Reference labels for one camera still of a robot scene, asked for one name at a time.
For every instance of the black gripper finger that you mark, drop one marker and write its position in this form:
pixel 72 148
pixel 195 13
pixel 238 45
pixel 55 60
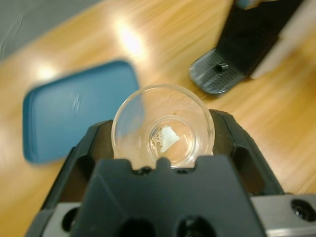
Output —
pixel 247 160
pixel 81 158

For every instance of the clear glass cup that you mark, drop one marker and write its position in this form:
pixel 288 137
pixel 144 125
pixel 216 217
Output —
pixel 163 138

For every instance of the white capsule coffee machine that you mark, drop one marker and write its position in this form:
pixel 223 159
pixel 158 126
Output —
pixel 247 37

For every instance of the teal plastic tray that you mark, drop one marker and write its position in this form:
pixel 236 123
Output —
pixel 69 116

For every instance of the silver grated drip tray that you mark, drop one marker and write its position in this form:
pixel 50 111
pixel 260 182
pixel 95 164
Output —
pixel 214 74

